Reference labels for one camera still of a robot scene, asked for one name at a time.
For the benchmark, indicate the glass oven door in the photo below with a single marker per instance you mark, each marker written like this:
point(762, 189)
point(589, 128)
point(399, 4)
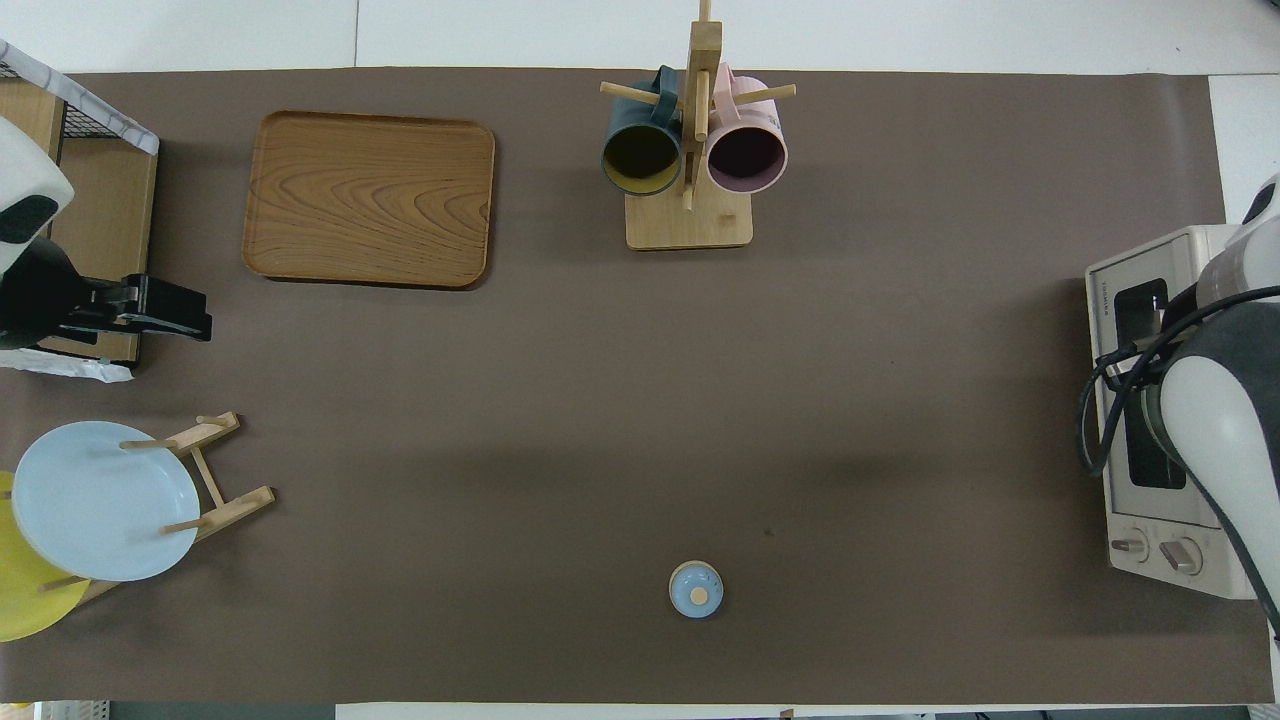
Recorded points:
point(1102, 300)

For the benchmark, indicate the light blue plate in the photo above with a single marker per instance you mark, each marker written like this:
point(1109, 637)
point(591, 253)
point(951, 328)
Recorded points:
point(100, 500)

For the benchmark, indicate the small blue dome lid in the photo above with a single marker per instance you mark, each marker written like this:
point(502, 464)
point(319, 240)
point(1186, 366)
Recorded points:
point(696, 590)

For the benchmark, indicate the dark blue mug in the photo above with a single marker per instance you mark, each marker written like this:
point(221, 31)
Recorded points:
point(640, 160)

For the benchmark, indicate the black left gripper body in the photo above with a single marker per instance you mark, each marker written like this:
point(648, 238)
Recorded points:
point(45, 300)

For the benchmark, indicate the brown table mat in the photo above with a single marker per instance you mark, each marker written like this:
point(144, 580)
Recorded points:
point(500, 400)

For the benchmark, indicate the beige toaster oven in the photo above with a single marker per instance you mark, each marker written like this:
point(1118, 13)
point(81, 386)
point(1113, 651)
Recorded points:
point(1160, 255)

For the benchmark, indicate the wooden plate rack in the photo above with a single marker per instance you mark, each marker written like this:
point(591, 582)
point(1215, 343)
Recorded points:
point(235, 505)

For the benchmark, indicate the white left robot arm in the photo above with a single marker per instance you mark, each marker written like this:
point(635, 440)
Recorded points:
point(30, 170)

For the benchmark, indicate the low light wooden board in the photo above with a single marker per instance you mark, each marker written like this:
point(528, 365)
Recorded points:
point(110, 230)

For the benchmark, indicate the wooden mug rack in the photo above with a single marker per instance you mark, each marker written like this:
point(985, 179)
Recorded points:
point(690, 225)

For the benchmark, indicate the tall light wooden board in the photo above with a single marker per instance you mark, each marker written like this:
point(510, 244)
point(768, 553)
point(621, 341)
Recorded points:
point(25, 105)

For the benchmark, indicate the yellow plate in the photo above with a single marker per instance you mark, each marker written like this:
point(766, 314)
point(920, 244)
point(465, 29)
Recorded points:
point(20, 600)

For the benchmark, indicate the brown wooden tray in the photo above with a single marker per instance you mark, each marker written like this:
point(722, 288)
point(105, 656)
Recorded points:
point(370, 200)

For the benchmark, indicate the pink mug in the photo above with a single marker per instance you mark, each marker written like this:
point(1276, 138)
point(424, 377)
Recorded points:
point(745, 160)

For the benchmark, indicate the beige oven knob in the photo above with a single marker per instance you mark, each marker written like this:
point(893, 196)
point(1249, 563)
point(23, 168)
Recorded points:
point(1182, 557)
point(1130, 547)

